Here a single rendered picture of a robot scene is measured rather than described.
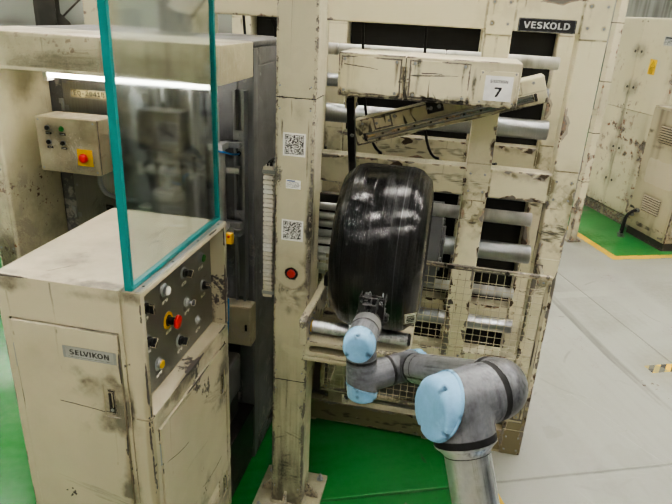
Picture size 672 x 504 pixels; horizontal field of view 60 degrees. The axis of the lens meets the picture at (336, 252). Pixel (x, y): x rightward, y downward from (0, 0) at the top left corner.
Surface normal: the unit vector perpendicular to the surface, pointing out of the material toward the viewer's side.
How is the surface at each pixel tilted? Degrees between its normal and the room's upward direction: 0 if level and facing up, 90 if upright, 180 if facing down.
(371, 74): 90
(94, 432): 90
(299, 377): 90
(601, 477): 0
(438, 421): 83
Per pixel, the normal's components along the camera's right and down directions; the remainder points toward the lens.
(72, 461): -0.20, 0.37
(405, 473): 0.05, -0.92
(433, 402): -0.90, 0.00
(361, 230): -0.15, -0.15
